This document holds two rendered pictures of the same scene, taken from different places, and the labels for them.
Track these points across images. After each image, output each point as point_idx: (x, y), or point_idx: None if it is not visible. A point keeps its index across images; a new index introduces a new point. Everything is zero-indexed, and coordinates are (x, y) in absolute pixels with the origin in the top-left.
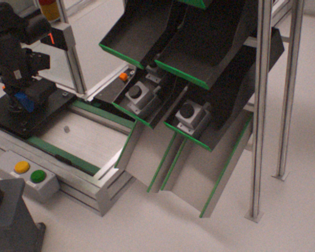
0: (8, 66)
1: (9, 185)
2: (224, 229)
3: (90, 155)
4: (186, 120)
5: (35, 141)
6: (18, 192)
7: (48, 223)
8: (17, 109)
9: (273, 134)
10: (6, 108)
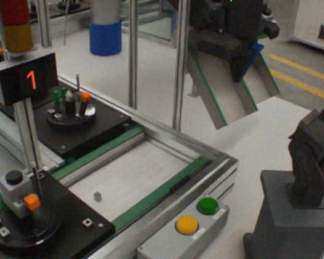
0: (265, 3)
1: (274, 180)
2: (245, 124)
3: (157, 179)
4: (271, 16)
5: (121, 221)
6: (286, 171)
7: (240, 235)
8: (52, 227)
9: (149, 89)
10: (35, 246)
